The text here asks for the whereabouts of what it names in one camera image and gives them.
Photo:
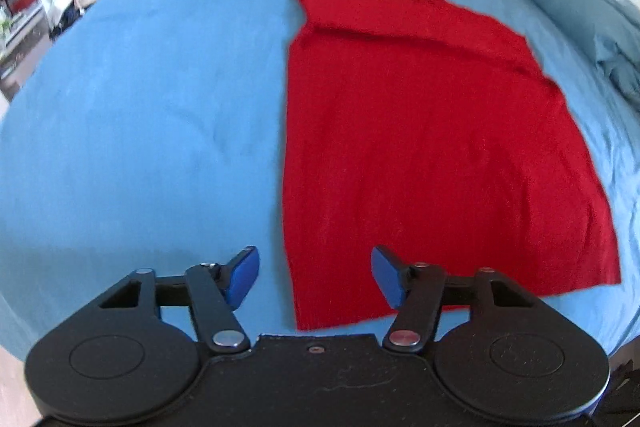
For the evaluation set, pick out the blue rolled duvet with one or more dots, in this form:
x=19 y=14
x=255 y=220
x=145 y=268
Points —
x=605 y=36

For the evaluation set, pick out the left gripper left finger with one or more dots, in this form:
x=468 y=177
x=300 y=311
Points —
x=211 y=292

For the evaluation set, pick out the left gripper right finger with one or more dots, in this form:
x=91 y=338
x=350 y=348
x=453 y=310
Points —
x=419 y=292

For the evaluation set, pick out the red knit garment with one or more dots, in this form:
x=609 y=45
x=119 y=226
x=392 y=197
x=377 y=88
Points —
x=430 y=129

